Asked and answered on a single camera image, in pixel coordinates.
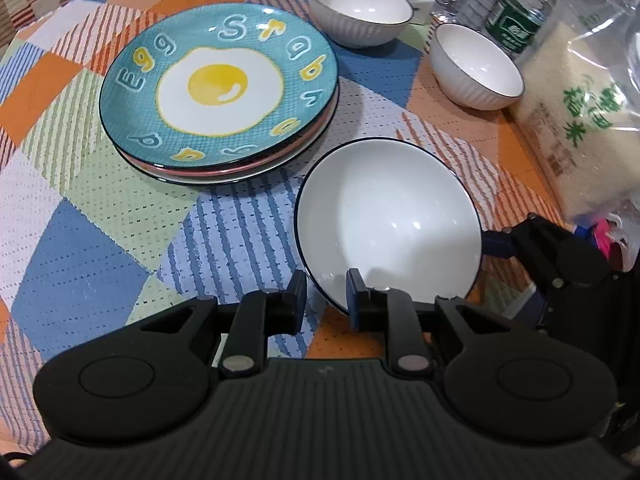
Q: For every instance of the white sun print plate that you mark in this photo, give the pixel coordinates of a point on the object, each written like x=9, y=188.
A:
x=272, y=172

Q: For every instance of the teal fried egg plate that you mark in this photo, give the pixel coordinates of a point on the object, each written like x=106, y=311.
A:
x=220, y=85

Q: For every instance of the pink and blue packet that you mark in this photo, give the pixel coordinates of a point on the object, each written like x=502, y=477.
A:
x=607, y=235

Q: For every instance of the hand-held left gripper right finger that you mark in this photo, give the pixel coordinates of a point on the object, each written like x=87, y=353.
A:
x=356, y=301

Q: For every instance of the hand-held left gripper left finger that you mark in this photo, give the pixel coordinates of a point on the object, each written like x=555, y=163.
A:
x=299, y=306

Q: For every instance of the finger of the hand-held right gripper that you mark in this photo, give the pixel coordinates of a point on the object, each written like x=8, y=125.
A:
x=495, y=246
x=539, y=310

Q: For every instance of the clear bag of rice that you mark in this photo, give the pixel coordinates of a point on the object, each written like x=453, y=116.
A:
x=580, y=110

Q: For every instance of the green label water bottle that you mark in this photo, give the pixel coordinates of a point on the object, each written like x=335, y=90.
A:
x=522, y=15

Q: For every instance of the patchwork tablecloth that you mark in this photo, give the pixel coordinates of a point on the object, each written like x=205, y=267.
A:
x=90, y=220

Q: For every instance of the white ribbed bowl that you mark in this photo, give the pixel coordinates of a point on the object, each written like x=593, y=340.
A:
x=475, y=67
x=360, y=7
x=390, y=210

